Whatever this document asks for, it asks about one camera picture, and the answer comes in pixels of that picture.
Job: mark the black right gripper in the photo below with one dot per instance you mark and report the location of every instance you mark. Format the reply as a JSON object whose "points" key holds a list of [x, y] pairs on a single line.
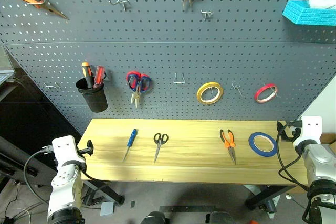
{"points": [[294, 129]]}

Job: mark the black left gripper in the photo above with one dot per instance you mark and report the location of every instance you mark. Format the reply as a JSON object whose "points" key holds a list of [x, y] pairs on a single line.
{"points": [[83, 151]]}

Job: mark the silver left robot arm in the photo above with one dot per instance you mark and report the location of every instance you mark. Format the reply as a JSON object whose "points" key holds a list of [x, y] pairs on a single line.
{"points": [[65, 190]]}

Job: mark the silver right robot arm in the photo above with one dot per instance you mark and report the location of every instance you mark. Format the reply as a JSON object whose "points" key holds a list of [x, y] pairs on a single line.
{"points": [[319, 166]]}

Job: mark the blue tape roll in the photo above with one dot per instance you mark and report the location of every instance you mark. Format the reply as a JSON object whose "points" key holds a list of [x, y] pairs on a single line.
{"points": [[252, 145]]}

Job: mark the red tape roll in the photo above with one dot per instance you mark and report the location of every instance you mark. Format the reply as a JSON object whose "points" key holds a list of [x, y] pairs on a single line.
{"points": [[258, 94]]}

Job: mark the black plastic cup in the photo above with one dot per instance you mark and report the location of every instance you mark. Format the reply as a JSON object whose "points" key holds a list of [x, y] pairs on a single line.
{"points": [[94, 98]]}

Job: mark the silver pegboard hook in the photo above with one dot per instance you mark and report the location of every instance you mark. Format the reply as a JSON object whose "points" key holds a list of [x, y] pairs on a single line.
{"points": [[52, 85], [119, 2], [179, 81], [39, 3], [206, 14], [237, 89]]}

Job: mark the grey foot pedal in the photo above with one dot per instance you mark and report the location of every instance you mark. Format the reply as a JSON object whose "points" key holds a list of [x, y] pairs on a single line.
{"points": [[107, 208]]}

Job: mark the black side cabinet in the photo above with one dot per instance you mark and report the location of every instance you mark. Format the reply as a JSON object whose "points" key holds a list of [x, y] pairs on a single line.
{"points": [[23, 119]]}

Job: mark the orange and black screwdriver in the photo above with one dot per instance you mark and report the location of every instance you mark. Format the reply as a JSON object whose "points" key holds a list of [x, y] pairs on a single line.
{"points": [[87, 73]]}

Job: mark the red and blue scissors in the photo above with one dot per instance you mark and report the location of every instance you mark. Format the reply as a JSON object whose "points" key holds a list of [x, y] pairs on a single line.
{"points": [[136, 87]]}

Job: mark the yellow tape roll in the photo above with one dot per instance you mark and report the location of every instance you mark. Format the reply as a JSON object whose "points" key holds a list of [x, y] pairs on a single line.
{"points": [[200, 98]]}

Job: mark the dark rounded shape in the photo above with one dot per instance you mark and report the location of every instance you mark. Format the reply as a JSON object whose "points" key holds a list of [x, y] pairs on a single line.
{"points": [[155, 218], [219, 218]]}

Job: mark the black flat metal bar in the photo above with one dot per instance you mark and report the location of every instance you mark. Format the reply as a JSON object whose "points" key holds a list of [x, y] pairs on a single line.
{"points": [[183, 208]]}

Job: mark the turquoise brick pattern box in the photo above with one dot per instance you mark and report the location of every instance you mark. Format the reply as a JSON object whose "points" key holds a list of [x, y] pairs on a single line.
{"points": [[307, 14]]}

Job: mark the grey metal pegboard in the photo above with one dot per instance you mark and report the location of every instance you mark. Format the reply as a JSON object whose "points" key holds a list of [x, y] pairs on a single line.
{"points": [[168, 51]]}

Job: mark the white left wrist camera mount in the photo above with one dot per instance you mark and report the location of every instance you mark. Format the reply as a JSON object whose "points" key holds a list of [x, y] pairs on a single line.
{"points": [[64, 149]]}

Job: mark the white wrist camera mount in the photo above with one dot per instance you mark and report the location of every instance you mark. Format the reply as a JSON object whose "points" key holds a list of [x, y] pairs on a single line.
{"points": [[64, 149], [309, 130]]}

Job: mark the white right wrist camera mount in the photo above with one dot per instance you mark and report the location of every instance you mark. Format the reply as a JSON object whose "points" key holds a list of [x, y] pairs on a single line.
{"points": [[309, 130]]}

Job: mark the black table leg frame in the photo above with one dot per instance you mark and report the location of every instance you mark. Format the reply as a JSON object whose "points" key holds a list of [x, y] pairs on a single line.
{"points": [[270, 195], [107, 191]]}

